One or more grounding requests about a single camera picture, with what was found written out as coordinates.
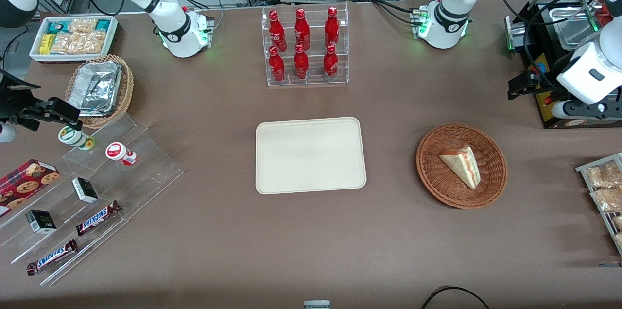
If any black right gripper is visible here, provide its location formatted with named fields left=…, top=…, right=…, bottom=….
left=0, top=69, right=81, bottom=131

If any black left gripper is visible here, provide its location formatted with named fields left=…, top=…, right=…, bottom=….
left=508, top=73, right=622, bottom=121

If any triangular sandwich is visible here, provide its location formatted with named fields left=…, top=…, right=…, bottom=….
left=439, top=146, right=482, bottom=189

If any aluminium foil tray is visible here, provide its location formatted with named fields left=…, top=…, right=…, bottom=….
left=67, top=60, right=123, bottom=118

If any light tan wicker basket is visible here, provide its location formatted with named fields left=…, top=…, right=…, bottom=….
left=65, top=54, right=135, bottom=129

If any round brown wicker basket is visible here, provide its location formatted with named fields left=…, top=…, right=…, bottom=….
left=416, top=123, right=508, bottom=210

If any beige plastic tray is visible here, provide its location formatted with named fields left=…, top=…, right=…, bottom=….
left=255, top=116, right=367, bottom=195

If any green lid white cup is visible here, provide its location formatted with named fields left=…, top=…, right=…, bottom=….
left=58, top=125, right=96, bottom=151

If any red plaid cookie box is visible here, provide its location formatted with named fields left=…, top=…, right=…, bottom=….
left=0, top=159, right=61, bottom=217

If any stainless steel pan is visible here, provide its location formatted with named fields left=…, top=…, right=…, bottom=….
left=549, top=5, right=603, bottom=51

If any red lid white cup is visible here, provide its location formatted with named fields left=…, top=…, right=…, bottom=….
left=105, top=142, right=138, bottom=167

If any black food warmer cabinet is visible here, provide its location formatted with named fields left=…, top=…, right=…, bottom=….
left=504, top=0, right=622, bottom=130

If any clear bag of crackers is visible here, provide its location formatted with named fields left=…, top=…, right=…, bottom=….
left=51, top=31, right=108, bottom=55
left=68, top=18, right=101, bottom=35

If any small black box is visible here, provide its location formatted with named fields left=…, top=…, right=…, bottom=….
left=25, top=209, right=57, bottom=234
left=72, top=177, right=99, bottom=204

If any red fried food piece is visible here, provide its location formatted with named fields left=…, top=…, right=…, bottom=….
left=596, top=4, right=614, bottom=26

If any white rectangular bin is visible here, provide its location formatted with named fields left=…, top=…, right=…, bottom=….
left=29, top=16, right=119, bottom=64

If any Snickers chocolate bar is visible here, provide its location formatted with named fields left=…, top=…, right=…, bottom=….
left=75, top=200, right=122, bottom=237
left=26, top=239, right=79, bottom=276

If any clear acrylic stepped shelf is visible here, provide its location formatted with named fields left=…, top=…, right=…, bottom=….
left=0, top=112, right=184, bottom=286

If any red cola bottle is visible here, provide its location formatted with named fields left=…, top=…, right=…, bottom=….
left=325, top=6, right=340, bottom=50
left=268, top=46, right=286, bottom=83
left=268, top=10, right=288, bottom=53
left=323, top=44, right=339, bottom=81
left=294, top=8, right=311, bottom=51
left=294, top=44, right=310, bottom=80

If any clear acrylic bottle rack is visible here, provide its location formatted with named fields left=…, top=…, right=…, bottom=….
left=261, top=2, right=349, bottom=87

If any black cable loop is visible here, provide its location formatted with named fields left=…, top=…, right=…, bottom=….
left=420, top=286, right=491, bottom=309

